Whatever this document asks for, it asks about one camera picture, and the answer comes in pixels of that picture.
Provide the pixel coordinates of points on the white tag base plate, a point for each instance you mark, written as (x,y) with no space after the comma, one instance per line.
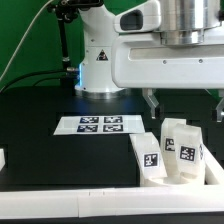
(85,125)

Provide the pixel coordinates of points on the white U-shaped wall fence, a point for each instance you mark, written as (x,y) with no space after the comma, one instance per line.
(119,201)

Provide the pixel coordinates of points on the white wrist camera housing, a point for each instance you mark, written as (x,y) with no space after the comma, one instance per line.
(142,18)

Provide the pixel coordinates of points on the black camera stand pole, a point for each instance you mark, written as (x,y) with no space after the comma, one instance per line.
(66,11)

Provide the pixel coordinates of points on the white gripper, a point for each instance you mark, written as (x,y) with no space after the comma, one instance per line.
(141,61)

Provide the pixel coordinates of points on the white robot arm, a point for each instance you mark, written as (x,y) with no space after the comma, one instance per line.
(183,23)

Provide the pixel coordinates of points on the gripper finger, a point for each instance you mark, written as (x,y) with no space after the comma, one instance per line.
(219,110)

